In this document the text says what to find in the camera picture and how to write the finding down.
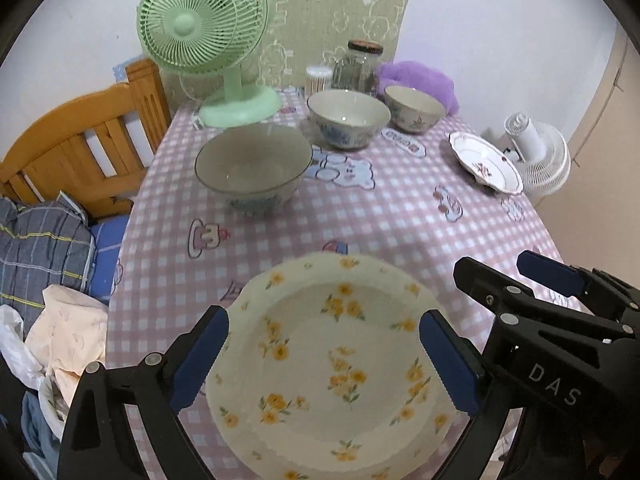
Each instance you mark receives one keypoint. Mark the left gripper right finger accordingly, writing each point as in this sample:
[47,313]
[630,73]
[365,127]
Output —
[473,391]

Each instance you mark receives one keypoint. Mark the pile of clothes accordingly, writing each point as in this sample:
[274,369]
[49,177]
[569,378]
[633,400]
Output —
[26,427]

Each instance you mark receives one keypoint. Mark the white floor fan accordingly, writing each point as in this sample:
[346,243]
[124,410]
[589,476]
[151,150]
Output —
[538,150]

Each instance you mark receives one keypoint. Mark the pink checkered tablecloth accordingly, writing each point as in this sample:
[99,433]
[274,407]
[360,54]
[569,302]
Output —
[405,200]

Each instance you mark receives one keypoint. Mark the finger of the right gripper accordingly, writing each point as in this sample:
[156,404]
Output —
[595,289]
[501,295]

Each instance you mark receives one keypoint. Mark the glass jar with lid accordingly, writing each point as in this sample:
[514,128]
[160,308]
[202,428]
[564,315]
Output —
[356,69]

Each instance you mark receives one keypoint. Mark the purple plush toy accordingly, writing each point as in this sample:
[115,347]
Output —
[412,74]

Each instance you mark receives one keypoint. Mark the wooden bed headboard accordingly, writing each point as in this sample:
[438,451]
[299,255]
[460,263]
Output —
[83,147]

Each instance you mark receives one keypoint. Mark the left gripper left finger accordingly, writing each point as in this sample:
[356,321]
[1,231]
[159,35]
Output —
[97,440]

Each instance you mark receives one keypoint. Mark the white plastic bag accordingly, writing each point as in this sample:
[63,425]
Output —
[22,364]

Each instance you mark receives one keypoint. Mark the ceramic floral bowl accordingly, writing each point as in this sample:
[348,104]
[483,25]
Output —
[347,120]
[412,110]
[254,168]

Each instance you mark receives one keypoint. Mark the scalloped yellow floral plate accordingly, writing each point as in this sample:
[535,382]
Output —
[378,414]

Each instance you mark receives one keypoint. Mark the white red-rimmed plate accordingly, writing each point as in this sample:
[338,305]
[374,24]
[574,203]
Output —
[486,163]

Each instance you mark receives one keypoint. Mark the green desk fan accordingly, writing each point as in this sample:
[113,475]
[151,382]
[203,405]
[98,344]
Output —
[211,37]

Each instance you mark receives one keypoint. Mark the blue bed sheet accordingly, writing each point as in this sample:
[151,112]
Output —
[107,271]

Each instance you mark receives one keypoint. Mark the grey plaid pillow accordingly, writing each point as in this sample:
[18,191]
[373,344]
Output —
[45,244]

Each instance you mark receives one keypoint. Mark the peach cloth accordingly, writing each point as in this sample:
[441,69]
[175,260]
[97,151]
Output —
[69,334]

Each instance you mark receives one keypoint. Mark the green patterned cardboard panel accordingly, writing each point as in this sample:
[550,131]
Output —
[304,33]

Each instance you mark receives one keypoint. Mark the large yellow floral plate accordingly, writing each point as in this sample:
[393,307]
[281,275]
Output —
[325,302]

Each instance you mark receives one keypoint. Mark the cotton swab container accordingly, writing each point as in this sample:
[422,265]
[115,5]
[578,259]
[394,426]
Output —
[318,78]

